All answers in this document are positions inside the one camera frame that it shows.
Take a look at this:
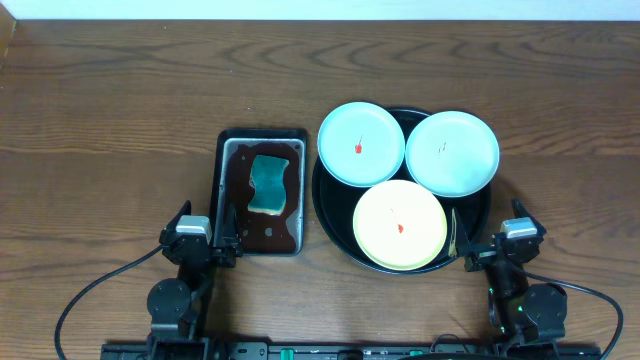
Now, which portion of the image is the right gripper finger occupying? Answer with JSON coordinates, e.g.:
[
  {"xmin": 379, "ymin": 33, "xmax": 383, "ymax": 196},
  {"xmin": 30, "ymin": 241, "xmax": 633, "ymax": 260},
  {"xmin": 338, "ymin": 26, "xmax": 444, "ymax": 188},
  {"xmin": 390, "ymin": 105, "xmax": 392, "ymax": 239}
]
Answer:
[
  {"xmin": 511, "ymin": 198, "xmax": 546, "ymax": 233},
  {"xmin": 449, "ymin": 207, "xmax": 469, "ymax": 258}
]

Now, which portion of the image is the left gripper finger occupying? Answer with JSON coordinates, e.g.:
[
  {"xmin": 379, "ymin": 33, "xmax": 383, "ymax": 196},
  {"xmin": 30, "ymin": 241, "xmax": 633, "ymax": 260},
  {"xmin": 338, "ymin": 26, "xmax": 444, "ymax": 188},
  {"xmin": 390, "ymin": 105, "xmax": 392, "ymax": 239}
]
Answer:
[
  {"xmin": 169, "ymin": 200, "xmax": 191, "ymax": 231},
  {"xmin": 220, "ymin": 203, "xmax": 243, "ymax": 255}
]

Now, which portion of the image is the yellow plate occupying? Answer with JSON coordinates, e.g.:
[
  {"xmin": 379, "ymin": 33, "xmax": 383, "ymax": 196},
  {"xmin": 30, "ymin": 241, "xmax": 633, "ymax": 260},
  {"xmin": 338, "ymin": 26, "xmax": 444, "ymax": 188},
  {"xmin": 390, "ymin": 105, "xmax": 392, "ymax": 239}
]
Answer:
[{"xmin": 352, "ymin": 180, "xmax": 448, "ymax": 271}]

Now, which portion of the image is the green yellow sponge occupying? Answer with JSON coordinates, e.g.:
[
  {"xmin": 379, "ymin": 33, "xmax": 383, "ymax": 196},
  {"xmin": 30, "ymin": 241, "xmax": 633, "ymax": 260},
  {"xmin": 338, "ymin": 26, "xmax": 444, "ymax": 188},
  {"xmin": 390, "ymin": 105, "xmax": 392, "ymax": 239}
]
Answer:
[{"xmin": 248, "ymin": 155, "xmax": 289, "ymax": 216}]

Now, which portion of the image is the light green plate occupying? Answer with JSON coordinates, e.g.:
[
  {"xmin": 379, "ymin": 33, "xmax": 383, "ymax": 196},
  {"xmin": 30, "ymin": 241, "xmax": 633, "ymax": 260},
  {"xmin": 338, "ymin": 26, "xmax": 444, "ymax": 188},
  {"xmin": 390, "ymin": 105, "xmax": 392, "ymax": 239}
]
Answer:
[{"xmin": 405, "ymin": 111, "xmax": 500, "ymax": 198}]

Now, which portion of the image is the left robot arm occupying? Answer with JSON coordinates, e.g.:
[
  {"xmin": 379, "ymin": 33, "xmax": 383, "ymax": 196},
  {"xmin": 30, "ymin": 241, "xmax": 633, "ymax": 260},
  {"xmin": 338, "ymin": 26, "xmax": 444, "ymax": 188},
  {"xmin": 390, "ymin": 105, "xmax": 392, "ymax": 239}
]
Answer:
[{"xmin": 147, "ymin": 201, "xmax": 243, "ymax": 340}]

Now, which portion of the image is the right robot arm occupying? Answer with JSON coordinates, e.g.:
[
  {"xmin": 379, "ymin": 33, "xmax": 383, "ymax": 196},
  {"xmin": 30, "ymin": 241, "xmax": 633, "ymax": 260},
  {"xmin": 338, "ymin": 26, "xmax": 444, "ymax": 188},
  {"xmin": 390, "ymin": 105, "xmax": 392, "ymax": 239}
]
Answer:
[{"xmin": 449, "ymin": 199, "xmax": 567, "ymax": 345}]

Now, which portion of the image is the rectangular black soapy tray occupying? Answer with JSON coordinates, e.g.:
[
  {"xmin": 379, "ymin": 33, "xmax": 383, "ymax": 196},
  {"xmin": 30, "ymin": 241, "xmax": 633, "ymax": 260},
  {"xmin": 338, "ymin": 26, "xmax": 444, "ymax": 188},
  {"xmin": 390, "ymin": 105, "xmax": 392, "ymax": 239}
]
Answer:
[{"xmin": 209, "ymin": 128, "xmax": 307, "ymax": 256}]

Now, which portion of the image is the round black tray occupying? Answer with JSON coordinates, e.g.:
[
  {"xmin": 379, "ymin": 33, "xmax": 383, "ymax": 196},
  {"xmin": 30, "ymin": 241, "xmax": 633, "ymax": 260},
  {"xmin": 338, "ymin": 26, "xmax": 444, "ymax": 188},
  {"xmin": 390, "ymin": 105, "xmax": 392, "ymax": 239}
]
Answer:
[{"xmin": 311, "ymin": 106, "xmax": 491, "ymax": 275}]

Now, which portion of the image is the light blue plate left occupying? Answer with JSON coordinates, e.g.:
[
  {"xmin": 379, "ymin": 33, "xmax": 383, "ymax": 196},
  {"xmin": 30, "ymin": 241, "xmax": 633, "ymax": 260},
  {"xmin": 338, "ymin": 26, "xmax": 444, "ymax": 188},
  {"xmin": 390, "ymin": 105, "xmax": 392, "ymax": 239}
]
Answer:
[{"xmin": 317, "ymin": 102, "xmax": 405, "ymax": 188}]

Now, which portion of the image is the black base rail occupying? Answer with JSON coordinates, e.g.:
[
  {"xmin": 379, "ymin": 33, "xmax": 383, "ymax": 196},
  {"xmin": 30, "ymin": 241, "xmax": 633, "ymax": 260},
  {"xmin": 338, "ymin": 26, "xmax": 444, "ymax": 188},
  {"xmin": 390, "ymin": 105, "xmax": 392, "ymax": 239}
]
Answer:
[{"xmin": 100, "ymin": 341, "xmax": 601, "ymax": 360}]

